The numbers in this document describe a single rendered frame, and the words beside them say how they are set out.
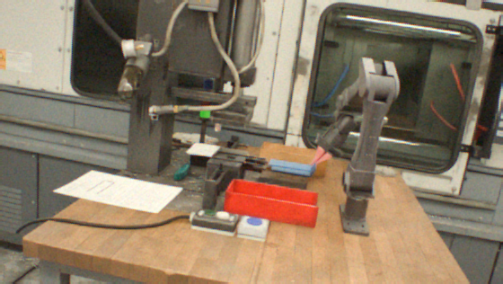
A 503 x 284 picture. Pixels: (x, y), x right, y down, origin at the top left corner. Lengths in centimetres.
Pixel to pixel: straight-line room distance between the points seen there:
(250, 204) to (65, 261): 48
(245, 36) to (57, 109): 131
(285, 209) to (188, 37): 57
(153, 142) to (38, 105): 114
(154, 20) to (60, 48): 107
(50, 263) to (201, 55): 70
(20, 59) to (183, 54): 133
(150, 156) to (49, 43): 115
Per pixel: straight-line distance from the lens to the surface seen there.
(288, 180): 151
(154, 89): 141
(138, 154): 146
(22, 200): 269
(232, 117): 131
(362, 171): 126
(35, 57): 249
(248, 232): 109
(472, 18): 201
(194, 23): 136
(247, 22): 136
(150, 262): 96
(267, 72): 202
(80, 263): 101
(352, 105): 144
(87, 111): 233
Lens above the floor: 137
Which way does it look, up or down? 13 degrees down
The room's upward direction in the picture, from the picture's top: 8 degrees clockwise
